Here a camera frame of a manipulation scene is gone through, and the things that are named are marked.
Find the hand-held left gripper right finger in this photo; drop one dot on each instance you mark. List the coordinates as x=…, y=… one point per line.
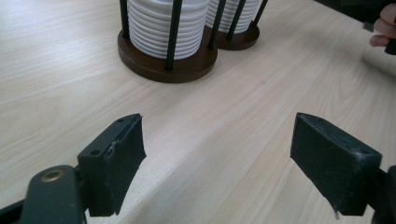
x=333, y=161

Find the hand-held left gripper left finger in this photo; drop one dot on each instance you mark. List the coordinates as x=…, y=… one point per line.
x=118, y=168

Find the stack of white paper cups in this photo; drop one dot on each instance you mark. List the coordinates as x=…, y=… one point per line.
x=229, y=15
x=152, y=28

